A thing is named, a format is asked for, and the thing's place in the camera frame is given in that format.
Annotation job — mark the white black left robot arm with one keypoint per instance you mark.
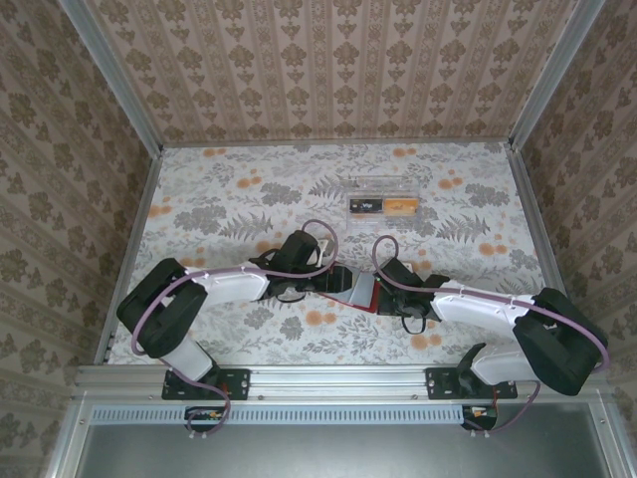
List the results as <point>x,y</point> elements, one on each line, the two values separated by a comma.
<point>234,284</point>

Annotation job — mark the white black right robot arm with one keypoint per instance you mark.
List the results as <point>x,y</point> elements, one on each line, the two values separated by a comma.
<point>473,306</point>

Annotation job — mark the black card with white print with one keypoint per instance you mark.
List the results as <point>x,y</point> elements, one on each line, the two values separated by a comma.
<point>365,205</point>

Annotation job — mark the orange card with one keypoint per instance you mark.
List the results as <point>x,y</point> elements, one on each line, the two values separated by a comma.
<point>400,206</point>

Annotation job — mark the clear plastic box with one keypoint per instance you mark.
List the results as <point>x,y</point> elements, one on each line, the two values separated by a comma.
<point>383,221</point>

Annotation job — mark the small connector board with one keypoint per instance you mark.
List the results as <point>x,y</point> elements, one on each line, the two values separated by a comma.
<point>480,413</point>
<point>204,414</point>

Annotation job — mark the grey metal sheet panel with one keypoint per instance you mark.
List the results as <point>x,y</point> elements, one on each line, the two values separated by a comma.
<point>348,453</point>

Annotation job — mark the aluminium table edge rail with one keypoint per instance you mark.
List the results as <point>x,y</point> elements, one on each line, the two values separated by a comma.
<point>338,381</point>

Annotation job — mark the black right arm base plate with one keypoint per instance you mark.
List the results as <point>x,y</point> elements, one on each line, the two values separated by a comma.
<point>440,383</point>

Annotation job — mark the aluminium table end rail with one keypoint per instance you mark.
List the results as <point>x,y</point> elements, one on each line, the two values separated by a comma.
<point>298,143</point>

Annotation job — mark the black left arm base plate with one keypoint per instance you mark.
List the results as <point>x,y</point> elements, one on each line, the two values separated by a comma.
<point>234,383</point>

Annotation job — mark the aluminium table side rail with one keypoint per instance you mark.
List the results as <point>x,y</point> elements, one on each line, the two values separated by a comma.
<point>141,209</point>
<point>543,224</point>

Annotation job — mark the aluminium frame post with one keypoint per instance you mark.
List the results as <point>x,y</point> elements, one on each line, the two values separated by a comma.
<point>113,74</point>
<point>556,74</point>

